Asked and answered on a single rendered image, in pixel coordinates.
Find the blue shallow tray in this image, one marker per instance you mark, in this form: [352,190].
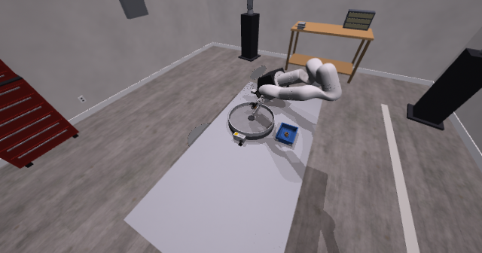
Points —
[292,131]

